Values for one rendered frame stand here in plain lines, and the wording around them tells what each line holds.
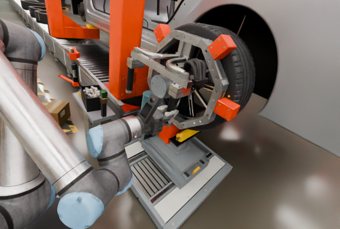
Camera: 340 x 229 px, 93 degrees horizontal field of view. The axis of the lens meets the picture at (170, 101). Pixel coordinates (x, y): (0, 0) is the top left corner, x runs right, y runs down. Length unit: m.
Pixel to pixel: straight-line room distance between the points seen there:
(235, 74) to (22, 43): 0.84
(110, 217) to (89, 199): 0.88
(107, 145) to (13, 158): 0.35
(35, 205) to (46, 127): 0.43
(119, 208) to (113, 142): 0.85
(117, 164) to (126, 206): 0.81
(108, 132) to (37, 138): 0.17
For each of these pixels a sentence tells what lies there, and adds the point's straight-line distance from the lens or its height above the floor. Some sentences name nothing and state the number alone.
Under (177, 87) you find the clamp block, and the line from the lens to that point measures 0.65.
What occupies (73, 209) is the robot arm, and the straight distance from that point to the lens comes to 0.47.
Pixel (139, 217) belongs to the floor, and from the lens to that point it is 1.33.
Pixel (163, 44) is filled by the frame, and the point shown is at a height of 1.03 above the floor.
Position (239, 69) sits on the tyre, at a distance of 0.85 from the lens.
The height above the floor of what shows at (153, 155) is 0.14.
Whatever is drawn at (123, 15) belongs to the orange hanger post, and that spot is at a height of 1.12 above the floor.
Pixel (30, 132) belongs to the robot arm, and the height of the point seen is 0.90.
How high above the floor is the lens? 1.21
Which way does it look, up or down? 29 degrees down
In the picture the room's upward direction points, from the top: 13 degrees clockwise
